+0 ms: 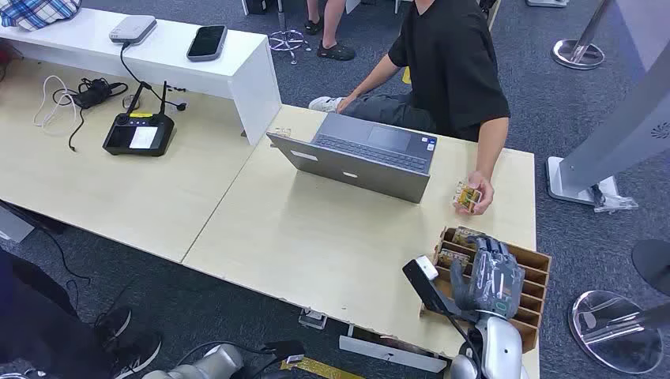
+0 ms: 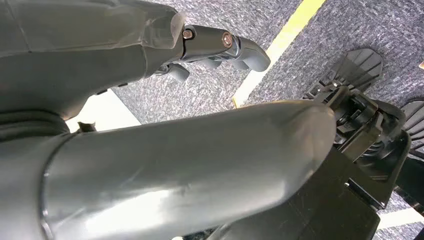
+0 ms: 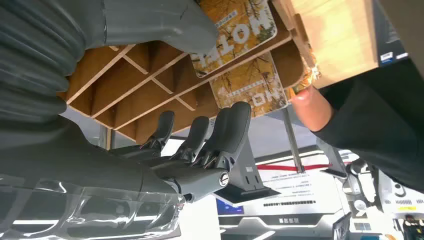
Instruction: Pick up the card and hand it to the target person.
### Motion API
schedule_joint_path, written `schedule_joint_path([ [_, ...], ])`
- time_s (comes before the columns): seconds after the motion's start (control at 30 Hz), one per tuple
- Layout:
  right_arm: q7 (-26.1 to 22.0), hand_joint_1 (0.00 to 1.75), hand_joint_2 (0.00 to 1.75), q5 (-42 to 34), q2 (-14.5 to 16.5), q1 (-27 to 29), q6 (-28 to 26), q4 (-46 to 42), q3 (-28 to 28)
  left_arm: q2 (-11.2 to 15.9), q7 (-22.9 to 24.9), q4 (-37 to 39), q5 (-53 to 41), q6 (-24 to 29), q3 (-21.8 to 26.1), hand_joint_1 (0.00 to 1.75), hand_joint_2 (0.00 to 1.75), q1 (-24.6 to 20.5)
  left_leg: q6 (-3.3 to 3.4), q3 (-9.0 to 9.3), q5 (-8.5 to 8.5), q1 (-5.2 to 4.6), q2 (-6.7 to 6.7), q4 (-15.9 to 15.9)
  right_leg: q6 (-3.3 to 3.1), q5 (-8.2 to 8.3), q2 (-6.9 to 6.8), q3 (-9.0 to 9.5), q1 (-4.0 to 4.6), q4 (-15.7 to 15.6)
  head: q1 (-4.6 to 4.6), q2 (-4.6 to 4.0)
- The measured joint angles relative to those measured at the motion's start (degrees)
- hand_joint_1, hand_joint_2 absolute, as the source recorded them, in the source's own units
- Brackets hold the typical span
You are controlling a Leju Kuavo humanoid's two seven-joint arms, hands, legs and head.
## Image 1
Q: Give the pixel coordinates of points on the white desk riser shelf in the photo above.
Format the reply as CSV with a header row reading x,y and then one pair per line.
x,y
157,63

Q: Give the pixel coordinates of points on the grey open laptop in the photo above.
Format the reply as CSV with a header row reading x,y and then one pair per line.
x,y
361,157

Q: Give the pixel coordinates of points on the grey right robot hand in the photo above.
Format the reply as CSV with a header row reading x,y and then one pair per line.
x,y
494,282

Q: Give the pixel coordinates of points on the yellow card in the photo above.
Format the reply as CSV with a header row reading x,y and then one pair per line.
x,y
466,198

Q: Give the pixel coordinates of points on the wooden slotted card rack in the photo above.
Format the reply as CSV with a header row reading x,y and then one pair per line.
x,y
534,293

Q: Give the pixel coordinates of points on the white floor stand kiosk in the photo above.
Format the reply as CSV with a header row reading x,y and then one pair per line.
x,y
623,136

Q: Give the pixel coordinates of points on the person's left hand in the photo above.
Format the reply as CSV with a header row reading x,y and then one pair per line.
x,y
484,191

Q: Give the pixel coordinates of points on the small clear card holder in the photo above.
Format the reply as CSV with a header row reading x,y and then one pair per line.
x,y
281,132

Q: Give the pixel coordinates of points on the blue plaid cloth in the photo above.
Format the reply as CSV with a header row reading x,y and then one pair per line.
x,y
36,11

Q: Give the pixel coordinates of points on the colourful printed card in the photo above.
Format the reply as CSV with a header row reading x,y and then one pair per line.
x,y
466,236
450,258

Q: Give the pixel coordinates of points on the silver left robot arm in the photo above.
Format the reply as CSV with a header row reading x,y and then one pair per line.
x,y
214,365

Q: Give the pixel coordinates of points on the clear acrylic round base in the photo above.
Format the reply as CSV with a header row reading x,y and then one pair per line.
x,y
612,332

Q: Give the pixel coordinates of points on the person's right hand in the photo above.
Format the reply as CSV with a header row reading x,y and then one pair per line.
x,y
345,103

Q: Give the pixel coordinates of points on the black smartphone in grey case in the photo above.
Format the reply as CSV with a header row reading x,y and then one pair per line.
x,y
207,42

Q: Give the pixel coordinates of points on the small clear plastic clip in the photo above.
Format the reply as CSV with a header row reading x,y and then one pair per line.
x,y
313,319

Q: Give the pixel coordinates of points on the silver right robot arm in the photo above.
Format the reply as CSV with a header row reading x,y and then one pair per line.
x,y
497,348

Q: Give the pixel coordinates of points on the person's right forearm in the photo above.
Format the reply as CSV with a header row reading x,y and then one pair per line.
x,y
372,78

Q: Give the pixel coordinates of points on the yellow measuring strip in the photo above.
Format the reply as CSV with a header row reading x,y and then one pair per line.
x,y
319,369

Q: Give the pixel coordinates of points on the chrome chair base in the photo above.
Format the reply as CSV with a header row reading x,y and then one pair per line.
x,y
287,41

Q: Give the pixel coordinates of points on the person in dark shoes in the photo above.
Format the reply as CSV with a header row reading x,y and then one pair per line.
x,y
52,324

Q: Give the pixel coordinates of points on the black remote controller with antennas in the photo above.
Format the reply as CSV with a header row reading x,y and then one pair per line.
x,y
138,137

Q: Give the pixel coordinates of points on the white metal bracket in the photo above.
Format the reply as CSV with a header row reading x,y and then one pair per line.
x,y
392,357

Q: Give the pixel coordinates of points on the standing person's legs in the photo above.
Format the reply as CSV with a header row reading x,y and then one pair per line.
x,y
331,31

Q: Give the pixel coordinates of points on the chrome stanchion post with base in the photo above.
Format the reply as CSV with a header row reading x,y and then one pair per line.
x,y
578,52

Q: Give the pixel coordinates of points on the black round stand base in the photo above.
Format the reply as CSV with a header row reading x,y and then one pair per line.
x,y
654,264

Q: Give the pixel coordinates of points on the grey flat power box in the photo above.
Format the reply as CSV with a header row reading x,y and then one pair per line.
x,y
132,29

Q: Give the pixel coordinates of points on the person's left forearm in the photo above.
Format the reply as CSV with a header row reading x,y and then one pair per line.
x,y
492,146

